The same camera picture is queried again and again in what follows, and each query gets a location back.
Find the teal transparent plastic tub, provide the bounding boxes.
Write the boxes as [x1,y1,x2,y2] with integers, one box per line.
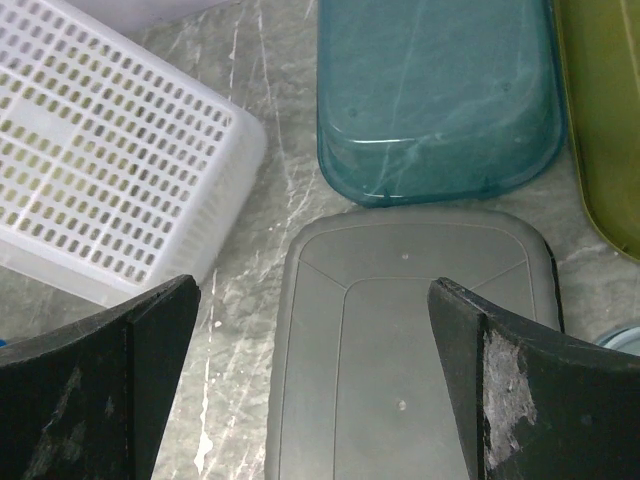
[317,0,567,206]

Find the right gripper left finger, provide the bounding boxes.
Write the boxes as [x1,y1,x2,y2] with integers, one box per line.
[1,275,201,479]

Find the white perforated basket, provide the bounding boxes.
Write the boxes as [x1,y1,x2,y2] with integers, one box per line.
[1,1,267,307]

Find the light blue perforated basket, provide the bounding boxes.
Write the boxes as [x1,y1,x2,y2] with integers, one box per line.
[595,324,640,356]

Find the olive green plastic basket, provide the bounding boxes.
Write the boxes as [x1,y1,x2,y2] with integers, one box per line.
[553,0,639,260]

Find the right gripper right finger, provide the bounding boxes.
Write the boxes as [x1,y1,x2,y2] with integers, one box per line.
[428,278,639,479]

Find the grey plastic tub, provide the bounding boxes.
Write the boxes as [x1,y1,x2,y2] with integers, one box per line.
[264,206,562,479]

